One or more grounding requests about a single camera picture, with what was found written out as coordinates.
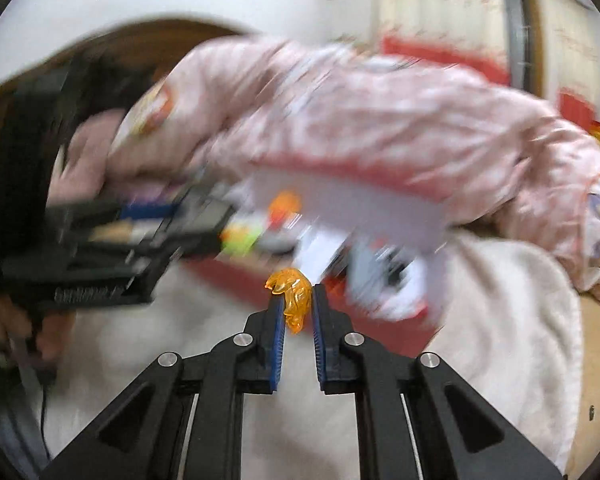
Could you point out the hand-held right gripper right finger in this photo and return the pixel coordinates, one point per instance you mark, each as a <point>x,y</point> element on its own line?
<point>321,346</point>

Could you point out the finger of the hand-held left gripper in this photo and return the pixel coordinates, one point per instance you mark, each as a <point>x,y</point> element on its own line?
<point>185,246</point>
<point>180,207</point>

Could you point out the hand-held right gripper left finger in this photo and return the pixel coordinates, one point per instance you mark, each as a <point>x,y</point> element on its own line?
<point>278,345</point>

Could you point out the orange translucent spiky toy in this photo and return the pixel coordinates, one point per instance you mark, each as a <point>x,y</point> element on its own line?
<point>295,305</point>

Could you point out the red white cardboard box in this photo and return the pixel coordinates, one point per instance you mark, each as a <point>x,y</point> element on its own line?
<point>365,200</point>

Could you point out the person's left hand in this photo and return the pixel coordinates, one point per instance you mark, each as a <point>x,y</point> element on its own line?
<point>55,335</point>

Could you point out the pink fuzzy blanket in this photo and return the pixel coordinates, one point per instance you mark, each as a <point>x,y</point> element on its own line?
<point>87,155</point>

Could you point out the orange ball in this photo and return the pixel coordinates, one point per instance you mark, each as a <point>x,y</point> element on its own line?
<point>285,205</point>

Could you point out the wooden headboard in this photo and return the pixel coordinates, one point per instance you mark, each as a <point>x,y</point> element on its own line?
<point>145,37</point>

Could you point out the white fleece blanket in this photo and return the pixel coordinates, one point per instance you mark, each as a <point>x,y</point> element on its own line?
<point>505,320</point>

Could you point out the pink checkered quilt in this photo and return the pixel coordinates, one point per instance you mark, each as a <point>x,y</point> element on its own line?
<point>380,125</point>

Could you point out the wide cream red curtain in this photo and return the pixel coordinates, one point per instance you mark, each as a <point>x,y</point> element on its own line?
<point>430,15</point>

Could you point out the wooden framed window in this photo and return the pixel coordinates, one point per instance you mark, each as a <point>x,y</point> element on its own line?
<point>522,35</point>

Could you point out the narrow cream red curtain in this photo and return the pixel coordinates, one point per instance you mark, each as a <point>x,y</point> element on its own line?
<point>575,55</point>

